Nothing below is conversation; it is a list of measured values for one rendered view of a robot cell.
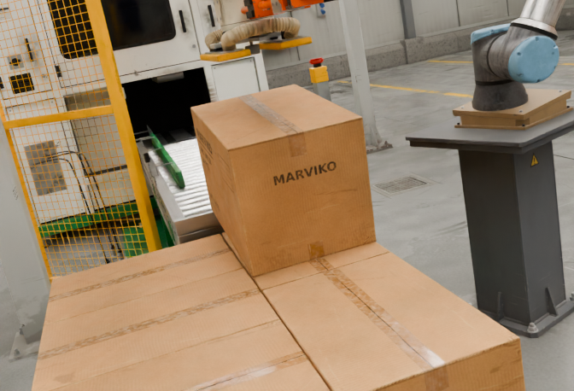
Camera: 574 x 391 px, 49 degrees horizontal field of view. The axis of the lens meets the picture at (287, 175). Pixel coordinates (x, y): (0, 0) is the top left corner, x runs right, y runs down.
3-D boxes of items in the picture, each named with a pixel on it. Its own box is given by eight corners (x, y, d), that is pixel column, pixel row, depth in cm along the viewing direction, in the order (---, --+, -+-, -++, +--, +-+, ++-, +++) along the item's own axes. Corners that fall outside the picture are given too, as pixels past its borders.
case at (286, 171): (211, 209, 240) (190, 107, 226) (310, 183, 249) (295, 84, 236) (253, 278, 185) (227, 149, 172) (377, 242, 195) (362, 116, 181)
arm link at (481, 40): (505, 68, 232) (500, 20, 226) (531, 73, 216) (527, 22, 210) (466, 78, 230) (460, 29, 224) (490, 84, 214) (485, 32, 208)
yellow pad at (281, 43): (254, 49, 219) (251, 35, 217) (282, 44, 221) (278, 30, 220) (281, 49, 186) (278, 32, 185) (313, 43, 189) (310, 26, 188)
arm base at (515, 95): (500, 93, 239) (497, 67, 235) (540, 97, 222) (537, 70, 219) (460, 107, 231) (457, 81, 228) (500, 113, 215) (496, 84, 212)
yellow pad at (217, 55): (200, 61, 214) (197, 45, 213) (229, 55, 216) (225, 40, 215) (218, 62, 182) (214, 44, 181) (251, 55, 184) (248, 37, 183)
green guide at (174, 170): (141, 147, 456) (137, 135, 454) (155, 143, 458) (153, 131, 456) (164, 192, 305) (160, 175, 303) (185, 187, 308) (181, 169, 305)
